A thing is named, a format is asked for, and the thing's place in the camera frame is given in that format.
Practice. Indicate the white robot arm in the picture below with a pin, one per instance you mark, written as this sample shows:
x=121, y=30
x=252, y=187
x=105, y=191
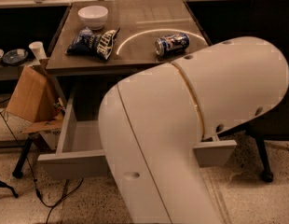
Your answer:
x=231, y=83

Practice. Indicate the grey cabinet with counter top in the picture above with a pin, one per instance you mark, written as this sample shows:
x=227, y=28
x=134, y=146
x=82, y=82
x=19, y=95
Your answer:
x=139, y=24

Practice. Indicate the grey open drawer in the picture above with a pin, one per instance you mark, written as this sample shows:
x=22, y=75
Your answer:
x=79, y=153

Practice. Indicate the blue soda can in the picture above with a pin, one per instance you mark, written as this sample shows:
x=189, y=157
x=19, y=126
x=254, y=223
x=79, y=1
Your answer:
x=173, y=43

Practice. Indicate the blue chip bag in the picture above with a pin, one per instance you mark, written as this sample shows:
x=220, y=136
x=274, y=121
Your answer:
x=87, y=42

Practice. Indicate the white bowl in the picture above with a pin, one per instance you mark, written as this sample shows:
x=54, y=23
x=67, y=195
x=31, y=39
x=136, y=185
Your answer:
x=94, y=17

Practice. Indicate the brown cardboard box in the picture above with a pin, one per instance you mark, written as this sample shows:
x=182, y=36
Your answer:
x=35, y=99

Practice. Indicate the white paper cup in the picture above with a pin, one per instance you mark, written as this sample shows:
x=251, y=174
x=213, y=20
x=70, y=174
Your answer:
x=38, y=50

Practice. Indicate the dark round plate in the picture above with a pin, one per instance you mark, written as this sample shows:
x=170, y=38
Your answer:
x=15, y=57

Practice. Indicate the black tripod leg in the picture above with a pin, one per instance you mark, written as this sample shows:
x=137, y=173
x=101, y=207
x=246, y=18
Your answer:
x=24, y=152

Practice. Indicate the black office chair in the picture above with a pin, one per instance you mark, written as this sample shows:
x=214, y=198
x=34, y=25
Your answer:
x=269, y=20

